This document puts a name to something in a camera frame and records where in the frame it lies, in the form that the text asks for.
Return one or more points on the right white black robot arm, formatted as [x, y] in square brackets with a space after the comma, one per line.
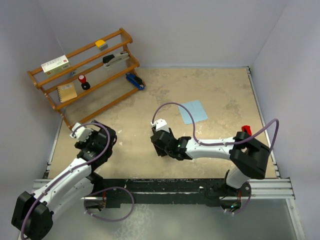
[249, 155]

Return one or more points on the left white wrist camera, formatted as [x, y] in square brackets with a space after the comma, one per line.
[80, 132]

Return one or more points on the blue black stapler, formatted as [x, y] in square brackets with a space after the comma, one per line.
[135, 80]

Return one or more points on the yellow grey eraser block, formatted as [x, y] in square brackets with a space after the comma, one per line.
[101, 44]

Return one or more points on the black silver stapler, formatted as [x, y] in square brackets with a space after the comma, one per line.
[115, 58]

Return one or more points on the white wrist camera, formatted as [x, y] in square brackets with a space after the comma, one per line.
[159, 125]
[80, 132]

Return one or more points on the light blue cleaning cloth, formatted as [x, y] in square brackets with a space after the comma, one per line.
[196, 109]

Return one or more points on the red black stamp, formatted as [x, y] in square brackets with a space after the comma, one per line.
[84, 84]

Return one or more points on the red sunglasses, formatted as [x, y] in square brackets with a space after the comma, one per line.
[246, 129]

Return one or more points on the wooden three-tier shelf rack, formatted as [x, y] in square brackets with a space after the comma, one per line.
[98, 76]

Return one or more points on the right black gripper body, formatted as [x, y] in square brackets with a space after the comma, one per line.
[162, 151]

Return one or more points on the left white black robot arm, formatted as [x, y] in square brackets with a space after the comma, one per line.
[35, 212]

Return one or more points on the brown spiral notebook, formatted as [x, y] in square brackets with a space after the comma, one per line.
[66, 92]

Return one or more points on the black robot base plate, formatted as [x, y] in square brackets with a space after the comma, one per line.
[211, 192]

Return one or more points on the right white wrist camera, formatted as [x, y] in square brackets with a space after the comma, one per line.
[159, 125]

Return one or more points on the white staples box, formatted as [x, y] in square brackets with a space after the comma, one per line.
[56, 66]

